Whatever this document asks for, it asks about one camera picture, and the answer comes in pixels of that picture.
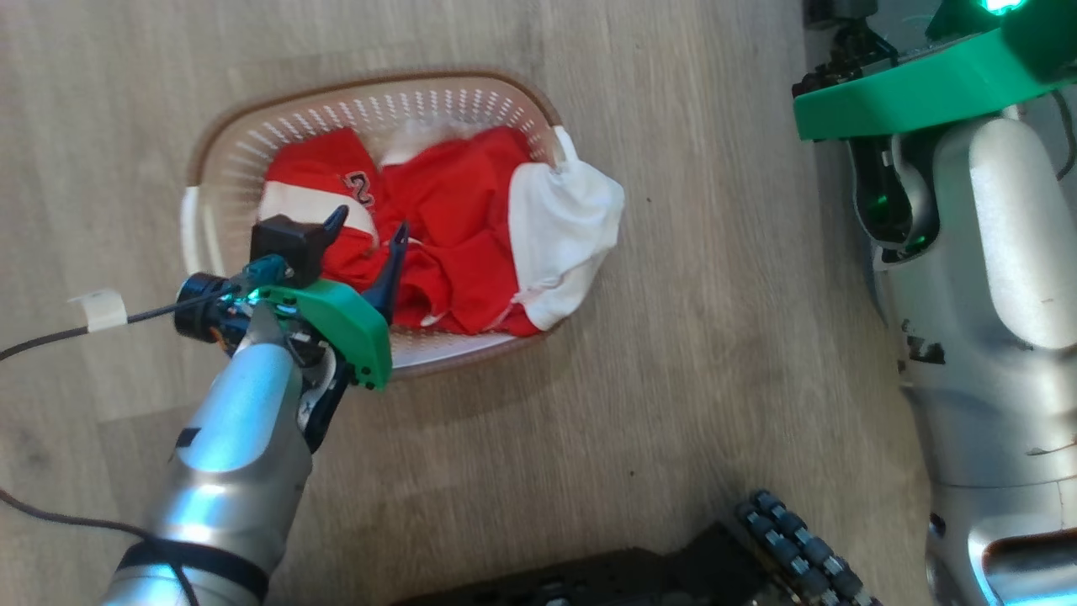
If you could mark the plain red garment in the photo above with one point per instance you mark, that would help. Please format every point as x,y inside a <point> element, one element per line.
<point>458,219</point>

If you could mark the red jersey with white band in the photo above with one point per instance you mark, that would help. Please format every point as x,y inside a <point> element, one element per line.
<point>311,164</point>

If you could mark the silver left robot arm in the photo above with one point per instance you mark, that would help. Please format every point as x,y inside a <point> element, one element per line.
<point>236,438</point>

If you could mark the white tape piece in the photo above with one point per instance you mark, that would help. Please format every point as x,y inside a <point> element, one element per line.
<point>101,311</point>

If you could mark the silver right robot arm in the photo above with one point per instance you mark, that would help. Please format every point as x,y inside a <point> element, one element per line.
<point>993,337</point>

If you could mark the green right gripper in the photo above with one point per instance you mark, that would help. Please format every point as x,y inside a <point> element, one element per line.
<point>925,84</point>

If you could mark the white fluffy cloth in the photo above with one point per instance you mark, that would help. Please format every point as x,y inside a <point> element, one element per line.
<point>412,143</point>

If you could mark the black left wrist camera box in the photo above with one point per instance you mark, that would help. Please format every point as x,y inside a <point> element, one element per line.
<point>286,244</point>

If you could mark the beige perforated laundry basket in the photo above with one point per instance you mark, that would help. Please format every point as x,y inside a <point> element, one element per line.
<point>404,105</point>

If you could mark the white cloth garment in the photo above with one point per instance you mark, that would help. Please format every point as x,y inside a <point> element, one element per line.
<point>559,227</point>

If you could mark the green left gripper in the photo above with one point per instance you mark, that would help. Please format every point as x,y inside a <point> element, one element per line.
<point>345,328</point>

